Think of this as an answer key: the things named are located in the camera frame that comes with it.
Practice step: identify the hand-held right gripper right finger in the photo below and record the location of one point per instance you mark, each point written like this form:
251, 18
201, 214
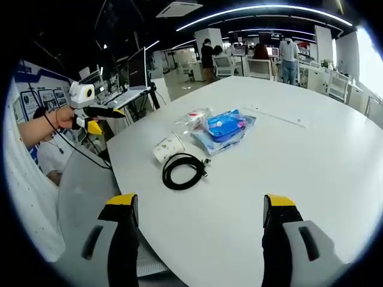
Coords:
278, 257

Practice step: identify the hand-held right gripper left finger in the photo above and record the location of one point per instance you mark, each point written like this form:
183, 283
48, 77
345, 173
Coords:
125, 257

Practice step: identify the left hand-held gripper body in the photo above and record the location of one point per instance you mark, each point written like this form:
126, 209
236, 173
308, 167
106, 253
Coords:
80, 92

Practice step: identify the patterned paper cup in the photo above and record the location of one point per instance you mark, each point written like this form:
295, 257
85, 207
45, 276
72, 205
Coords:
167, 148

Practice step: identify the clear packet with red label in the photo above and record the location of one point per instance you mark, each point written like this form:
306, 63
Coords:
194, 118

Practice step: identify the light blue packet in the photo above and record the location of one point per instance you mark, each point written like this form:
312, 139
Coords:
209, 145

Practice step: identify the blue plastic packet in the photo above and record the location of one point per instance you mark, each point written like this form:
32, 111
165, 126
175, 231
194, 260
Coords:
224, 125

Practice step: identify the white tabletop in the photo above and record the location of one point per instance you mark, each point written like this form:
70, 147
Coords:
269, 185

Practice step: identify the person's left hand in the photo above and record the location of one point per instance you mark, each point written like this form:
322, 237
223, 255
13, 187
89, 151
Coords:
64, 119

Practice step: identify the open silver laptop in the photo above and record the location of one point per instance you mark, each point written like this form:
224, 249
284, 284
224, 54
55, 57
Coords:
136, 74

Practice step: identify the black tripod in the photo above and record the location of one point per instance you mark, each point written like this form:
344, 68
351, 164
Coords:
154, 95

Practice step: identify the person's white dotted shirt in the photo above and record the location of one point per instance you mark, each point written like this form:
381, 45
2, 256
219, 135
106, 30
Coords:
27, 194

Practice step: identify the ceiling air conditioner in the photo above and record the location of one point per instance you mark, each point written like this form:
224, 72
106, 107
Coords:
175, 9

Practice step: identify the white office chair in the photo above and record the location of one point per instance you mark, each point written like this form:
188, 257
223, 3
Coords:
225, 66
338, 86
261, 68

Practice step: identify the potted plant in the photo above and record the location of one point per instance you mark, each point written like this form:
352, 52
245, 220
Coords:
326, 63

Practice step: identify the wall poster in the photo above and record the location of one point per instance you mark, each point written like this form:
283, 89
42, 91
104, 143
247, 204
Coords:
45, 89

